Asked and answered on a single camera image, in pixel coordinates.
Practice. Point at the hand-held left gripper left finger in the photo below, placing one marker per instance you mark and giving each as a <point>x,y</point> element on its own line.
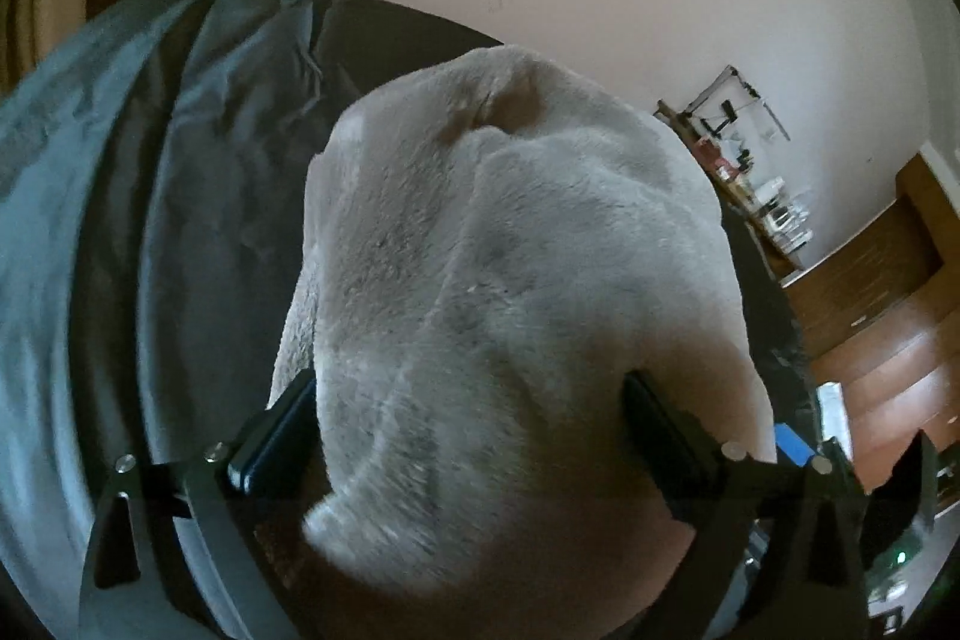
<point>274,437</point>

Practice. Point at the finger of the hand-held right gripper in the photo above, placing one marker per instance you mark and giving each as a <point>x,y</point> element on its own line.
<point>795,446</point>

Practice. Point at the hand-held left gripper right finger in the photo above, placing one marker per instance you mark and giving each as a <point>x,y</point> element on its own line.
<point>660,437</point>

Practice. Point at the grey fleece sweater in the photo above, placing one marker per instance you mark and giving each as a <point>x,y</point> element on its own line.
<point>525,280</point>

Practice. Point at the cluttered wooden shelf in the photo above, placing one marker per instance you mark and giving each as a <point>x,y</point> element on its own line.
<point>832,302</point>

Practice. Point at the blue-grey quilt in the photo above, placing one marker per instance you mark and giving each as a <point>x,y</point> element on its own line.
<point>150,160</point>

